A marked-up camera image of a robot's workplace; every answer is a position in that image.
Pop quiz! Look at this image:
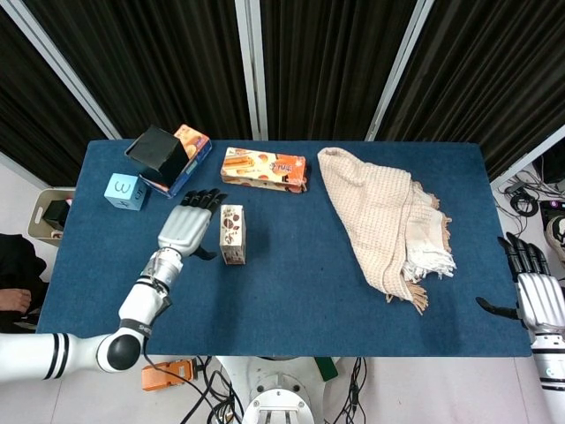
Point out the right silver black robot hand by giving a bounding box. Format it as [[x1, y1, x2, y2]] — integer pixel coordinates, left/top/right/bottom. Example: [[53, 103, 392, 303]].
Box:
[[475, 231, 565, 332]]

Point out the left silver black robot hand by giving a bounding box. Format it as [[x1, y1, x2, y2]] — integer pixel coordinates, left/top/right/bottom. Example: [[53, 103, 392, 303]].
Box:
[[156, 188, 229, 261]]

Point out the cream green chocolate snack box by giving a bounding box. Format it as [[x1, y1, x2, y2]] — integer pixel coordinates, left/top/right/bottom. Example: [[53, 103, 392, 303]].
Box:
[[219, 203, 247, 266]]

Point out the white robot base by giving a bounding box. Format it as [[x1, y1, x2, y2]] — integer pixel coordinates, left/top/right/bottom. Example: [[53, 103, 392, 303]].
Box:
[[218, 355, 341, 424]]

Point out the blue orange cookie box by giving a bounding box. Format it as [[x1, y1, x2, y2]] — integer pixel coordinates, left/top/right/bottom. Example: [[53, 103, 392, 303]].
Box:
[[143, 124, 212, 200]]

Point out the black open cardboard box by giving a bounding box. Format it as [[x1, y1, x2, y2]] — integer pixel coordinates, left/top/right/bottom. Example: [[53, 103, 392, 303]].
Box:
[[124, 125, 194, 188]]

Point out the orange biscuit box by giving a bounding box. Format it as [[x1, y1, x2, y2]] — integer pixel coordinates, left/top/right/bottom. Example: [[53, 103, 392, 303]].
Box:
[[220, 147, 308, 193]]

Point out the black rectangular block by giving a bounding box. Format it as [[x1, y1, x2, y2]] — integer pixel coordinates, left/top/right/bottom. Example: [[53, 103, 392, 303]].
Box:
[[42, 199, 71, 232]]

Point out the black monitor box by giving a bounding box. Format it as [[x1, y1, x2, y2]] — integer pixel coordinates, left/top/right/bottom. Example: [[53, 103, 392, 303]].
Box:
[[531, 148, 565, 186]]

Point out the white black sneaker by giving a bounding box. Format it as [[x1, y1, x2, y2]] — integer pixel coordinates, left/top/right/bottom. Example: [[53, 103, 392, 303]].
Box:
[[546, 216, 565, 262]]

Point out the light blue numbered cube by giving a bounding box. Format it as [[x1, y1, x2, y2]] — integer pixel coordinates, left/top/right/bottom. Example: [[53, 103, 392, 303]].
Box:
[[103, 172, 147, 212]]

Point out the black device with pink light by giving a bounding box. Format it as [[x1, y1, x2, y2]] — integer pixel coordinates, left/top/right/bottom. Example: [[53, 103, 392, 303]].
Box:
[[539, 200, 565, 227]]

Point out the blue felt table cover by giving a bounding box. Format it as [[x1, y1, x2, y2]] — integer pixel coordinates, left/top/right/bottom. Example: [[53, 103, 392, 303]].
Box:
[[36, 139, 533, 358]]

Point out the orange foot pedal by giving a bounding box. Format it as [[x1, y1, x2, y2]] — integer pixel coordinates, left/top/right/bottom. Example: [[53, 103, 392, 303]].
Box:
[[140, 358, 196, 392]]

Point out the beige plastic bin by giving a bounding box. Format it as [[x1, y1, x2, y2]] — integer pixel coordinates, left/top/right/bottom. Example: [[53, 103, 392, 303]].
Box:
[[26, 187, 76, 247]]

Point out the black pleated curtain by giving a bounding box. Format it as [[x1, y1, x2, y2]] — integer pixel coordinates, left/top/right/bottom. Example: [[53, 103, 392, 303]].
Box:
[[376, 0, 565, 183], [21, 0, 253, 140], [0, 8, 108, 187], [259, 0, 418, 141]]

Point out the person in black clothes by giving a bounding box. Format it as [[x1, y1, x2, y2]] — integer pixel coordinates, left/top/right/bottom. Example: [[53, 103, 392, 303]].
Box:
[[0, 232, 49, 333]]

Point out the beige waffle fringed towel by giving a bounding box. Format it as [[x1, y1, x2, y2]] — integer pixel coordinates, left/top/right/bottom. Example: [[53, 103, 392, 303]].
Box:
[[317, 147, 457, 316]]

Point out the green flat piece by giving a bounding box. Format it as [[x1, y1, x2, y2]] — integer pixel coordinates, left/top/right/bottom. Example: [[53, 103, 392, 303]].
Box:
[[313, 356, 340, 382]]

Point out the coiled black cable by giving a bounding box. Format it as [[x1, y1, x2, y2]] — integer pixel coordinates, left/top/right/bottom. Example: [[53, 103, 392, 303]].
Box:
[[509, 192, 540, 217]]

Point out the grey metal frame post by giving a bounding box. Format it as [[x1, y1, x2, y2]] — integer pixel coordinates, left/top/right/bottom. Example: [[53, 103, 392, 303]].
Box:
[[489, 135, 565, 189], [234, 0, 269, 141], [0, 0, 123, 140], [365, 0, 437, 142]]

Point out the black floor cable bundle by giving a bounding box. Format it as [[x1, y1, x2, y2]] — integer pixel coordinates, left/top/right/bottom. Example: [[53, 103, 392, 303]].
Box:
[[330, 356, 368, 424], [140, 352, 245, 424]]

